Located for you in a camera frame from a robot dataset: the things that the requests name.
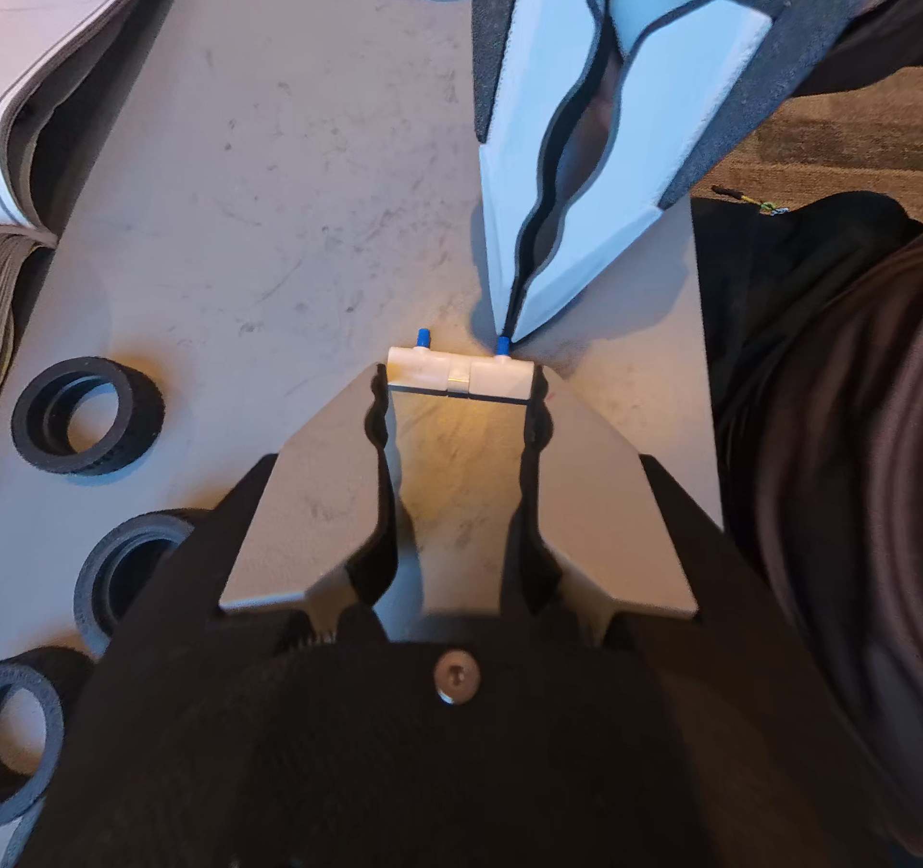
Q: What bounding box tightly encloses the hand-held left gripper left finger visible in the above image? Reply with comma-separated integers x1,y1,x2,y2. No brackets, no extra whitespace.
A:
218,362,399,624

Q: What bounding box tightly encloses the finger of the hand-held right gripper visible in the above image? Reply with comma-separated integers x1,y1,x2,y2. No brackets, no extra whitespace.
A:
507,0,774,344
478,0,605,339

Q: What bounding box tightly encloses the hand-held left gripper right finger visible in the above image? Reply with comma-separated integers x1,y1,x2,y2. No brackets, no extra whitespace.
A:
513,365,699,642

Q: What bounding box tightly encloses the white toy beam brick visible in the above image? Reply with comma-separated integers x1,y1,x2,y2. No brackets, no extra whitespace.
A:
387,345,538,402

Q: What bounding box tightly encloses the grey desk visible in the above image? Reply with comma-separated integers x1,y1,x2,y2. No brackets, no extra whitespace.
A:
0,0,724,674

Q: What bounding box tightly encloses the person's brown shirt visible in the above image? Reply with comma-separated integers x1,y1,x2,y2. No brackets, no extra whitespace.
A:
721,233,923,858

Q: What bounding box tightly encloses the narrow black rubber tyre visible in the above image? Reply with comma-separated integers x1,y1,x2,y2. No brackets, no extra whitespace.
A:
0,648,95,829

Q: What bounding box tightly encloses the yellow green strap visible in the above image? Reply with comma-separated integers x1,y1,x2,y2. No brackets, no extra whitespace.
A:
710,185,790,218

